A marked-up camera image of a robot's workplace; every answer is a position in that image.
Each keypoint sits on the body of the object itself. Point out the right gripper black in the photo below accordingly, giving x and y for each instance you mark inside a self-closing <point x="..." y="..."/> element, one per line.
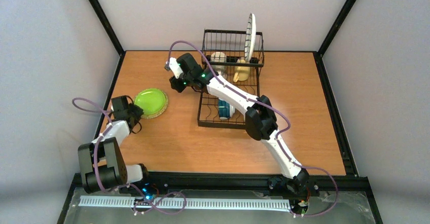
<point x="179" y="83"/>

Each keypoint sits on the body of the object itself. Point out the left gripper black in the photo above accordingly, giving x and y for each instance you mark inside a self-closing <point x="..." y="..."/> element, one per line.
<point x="135" y="114"/>

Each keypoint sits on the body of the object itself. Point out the white mug coral pattern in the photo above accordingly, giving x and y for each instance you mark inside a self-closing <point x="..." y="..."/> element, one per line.
<point x="221" y="58"/>

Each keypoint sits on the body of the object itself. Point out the green plate woven rim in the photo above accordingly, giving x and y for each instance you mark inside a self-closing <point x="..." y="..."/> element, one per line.
<point x="150" y="100"/>

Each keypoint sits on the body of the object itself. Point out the woven bamboo tray green rim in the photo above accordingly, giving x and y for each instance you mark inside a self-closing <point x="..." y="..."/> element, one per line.
<point x="159" y="111"/>

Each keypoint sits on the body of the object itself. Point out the black wire dish rack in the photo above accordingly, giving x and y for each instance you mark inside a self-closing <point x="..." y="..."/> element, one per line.
<point x="230" y="42"/>

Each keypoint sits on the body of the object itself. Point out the white bowl dark outside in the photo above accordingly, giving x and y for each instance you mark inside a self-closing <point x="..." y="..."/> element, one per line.
<point x="225" y="110"/>

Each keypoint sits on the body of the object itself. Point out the yellow mug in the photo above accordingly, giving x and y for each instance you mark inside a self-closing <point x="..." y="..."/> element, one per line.
<point x="241" y="73"/>

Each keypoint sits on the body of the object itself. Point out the white blue striped plate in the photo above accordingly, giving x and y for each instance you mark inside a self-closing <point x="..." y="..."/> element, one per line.
<point x="250" y="37"/>

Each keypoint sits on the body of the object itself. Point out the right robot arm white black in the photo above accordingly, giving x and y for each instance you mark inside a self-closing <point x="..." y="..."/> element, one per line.
<point x="259" y="116"/>

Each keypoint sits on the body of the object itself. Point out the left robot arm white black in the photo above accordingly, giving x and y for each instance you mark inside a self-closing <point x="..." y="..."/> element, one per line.
<point x="102" y="166"/>

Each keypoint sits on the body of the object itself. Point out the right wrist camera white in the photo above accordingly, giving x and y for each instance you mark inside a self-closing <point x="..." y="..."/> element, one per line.
<point x="173" y="66"/>

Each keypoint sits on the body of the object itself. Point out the black front frame rail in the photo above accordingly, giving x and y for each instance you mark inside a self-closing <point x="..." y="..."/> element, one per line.
<point x="268" y="184"/>

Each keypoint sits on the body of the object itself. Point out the white slotted cable duct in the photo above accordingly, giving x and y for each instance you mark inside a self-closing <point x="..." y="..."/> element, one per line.
<point x="189" y="203"/>

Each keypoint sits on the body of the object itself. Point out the black corner frame post left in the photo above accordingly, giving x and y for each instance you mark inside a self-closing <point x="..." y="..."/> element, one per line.
<point x="95" y="4"/>

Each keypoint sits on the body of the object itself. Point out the black corner frame post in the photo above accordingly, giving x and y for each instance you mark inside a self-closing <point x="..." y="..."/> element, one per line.
<point x="95" y="4"/>
<point x="341" y="17"/>

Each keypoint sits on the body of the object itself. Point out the black corner frame post right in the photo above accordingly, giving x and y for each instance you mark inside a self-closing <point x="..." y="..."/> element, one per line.
<point x="341" y="17"/>

